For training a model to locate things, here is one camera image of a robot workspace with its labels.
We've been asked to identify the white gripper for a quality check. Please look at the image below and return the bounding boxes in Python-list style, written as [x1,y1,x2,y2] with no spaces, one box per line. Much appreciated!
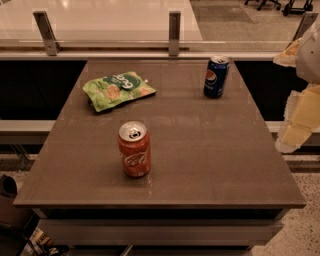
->
[273,16,320,153]

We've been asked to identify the green rice chip bag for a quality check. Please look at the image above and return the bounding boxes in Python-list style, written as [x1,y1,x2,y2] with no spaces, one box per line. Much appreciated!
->
[83,71,156,112]

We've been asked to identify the black cart base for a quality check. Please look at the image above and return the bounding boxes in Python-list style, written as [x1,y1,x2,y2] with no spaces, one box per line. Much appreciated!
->
[282,0,315,17]

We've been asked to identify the blue Pepsi can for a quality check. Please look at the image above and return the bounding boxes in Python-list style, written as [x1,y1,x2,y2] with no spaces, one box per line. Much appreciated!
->
[204,55,230,98]

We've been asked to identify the office chair base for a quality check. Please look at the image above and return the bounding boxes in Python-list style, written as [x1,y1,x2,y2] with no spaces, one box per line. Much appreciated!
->
[244,0,282,11]

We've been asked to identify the brown table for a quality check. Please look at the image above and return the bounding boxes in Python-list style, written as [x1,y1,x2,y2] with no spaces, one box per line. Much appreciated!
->
[15,60,305,247]

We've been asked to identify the red Coca-Cola can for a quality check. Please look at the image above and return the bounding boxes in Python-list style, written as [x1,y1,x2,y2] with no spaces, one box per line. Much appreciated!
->
[118,121,151,178]

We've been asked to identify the items under table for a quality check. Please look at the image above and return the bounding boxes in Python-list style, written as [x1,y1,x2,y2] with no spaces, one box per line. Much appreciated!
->
[19,228,69,256]

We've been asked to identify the dark bin at left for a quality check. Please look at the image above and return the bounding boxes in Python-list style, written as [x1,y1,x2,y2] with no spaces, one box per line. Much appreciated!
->
[0,174,33,231]

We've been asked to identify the right metal railing bracket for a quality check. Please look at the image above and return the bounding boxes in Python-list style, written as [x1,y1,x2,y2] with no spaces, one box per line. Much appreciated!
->
[289,12,320,55]

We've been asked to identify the metal railing bracket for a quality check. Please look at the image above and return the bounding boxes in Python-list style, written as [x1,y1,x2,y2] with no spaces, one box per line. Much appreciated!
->
[289,12,320,55]
[33,11,60,56]
[168,11,181,56]

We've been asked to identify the middle metal railing bracket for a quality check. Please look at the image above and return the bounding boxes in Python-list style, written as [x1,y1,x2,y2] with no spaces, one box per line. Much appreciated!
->
[168,11,181,56]

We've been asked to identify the left metal railing bracket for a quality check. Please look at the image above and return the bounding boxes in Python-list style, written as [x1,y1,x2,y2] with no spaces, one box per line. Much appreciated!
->
[33,11,60,56]

